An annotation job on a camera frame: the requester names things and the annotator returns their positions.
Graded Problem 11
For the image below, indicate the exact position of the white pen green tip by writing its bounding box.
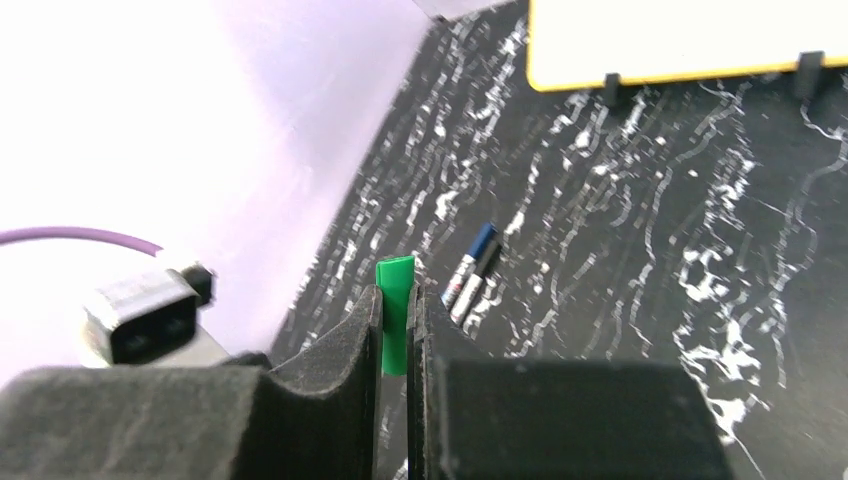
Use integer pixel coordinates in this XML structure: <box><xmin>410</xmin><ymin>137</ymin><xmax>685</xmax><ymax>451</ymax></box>
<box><xmin>450</xmin><ymin>235</ymin><xmax>501</xmax><ymax>326</ymax></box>

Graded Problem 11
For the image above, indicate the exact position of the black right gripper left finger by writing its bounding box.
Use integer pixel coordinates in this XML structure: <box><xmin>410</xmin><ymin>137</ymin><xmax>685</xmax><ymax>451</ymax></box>
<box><xmin>1</xmin><ymin>286</ymin><xmax>382</xmax><ymax>479</ymax></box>

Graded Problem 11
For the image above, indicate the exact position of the green pen cap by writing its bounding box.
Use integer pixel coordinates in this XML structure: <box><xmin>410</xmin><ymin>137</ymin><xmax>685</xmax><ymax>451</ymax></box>
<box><xmin>375</xmin><ymin>256</ymin><xmax>415</xmax><ymax>376</ymax></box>

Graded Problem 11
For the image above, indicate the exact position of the white dry-erase board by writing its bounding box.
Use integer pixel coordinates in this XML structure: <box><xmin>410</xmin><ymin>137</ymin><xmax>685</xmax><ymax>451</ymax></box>
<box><xmin>526</xmin><ymin>1</ymin><xmax>847</xmax><ymax>92</ymax></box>

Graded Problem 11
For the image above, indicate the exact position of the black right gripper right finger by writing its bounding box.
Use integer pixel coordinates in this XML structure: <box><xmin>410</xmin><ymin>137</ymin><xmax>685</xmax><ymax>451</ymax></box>
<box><xmin>407</xmin><ymin>285</ymin><xmax>732</xmax><ymax>479</ymax></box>

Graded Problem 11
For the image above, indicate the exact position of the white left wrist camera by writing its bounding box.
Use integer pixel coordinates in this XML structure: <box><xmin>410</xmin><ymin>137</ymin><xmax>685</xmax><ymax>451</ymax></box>
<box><xmin>77</xmin><ymin>263</ymin><xmax>228</xmax><ymax>368</ymax></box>

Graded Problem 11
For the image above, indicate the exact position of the white pen blue cap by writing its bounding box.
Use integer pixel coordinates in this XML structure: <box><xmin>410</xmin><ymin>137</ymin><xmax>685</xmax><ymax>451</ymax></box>
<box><xmin>441</xmin><ymin>222</ymin><xmax>496</xmax><ymax>310</ymax></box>

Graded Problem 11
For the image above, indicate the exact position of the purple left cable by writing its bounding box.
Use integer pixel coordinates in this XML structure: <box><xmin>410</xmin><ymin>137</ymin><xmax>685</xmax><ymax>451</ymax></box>
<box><xmin>0</xmin><ymin>226</ymin><xmax>164</xmax><ymax>259</ymax></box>

